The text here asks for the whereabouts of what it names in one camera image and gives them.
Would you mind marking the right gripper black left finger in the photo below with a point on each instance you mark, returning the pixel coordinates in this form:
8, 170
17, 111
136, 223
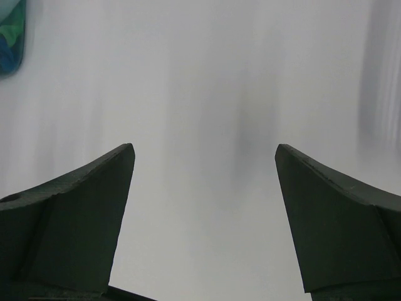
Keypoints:
58, 239

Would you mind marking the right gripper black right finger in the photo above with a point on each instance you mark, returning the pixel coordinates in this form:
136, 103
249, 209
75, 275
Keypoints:
346, 233

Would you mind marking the translucent blue towel tray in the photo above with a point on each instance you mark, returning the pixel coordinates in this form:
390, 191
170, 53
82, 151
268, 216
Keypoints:
13, 33

